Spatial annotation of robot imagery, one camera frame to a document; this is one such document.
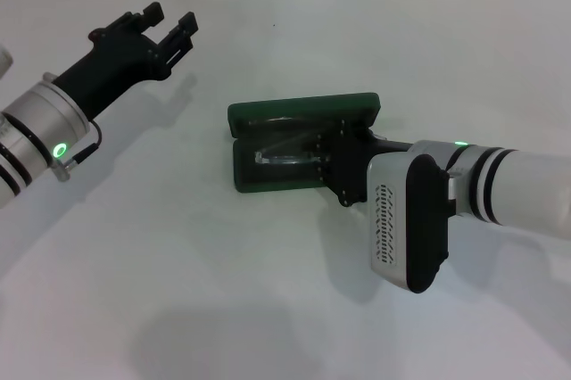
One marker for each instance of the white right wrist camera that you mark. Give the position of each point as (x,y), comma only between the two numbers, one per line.
(388,219)

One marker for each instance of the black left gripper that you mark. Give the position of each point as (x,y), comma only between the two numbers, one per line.
(116,59)

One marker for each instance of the green glasses case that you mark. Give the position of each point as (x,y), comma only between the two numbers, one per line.
(276,177)

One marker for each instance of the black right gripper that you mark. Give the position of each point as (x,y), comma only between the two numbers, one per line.
(352,166)

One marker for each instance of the clear white glasses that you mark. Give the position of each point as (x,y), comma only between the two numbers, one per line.
(281,159)

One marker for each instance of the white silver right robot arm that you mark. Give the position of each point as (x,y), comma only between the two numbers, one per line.
(526,188)

